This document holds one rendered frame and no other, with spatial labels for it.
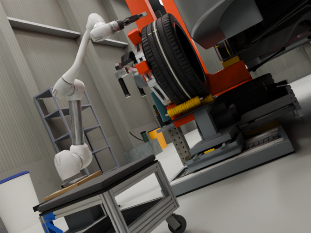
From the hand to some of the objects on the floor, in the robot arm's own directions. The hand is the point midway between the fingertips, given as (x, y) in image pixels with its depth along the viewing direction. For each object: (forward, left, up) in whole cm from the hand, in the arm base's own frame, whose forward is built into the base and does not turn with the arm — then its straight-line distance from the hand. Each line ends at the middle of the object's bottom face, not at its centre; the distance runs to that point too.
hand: (142, 15), depth 246 cm
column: (-43, +49, -128) cm, 144 cm away
